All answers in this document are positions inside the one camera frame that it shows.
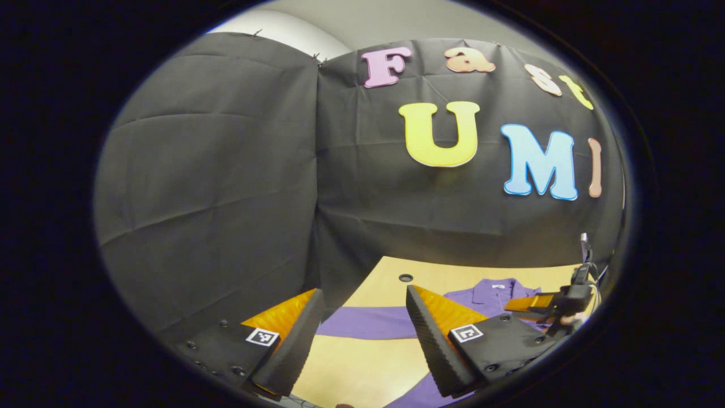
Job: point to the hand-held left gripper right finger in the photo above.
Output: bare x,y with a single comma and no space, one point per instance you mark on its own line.
436,348

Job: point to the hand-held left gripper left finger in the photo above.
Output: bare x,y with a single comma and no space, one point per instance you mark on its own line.
294,345

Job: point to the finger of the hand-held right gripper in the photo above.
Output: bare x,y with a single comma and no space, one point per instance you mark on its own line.
532,303

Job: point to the purple button shirt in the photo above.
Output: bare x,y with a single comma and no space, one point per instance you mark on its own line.
368,323

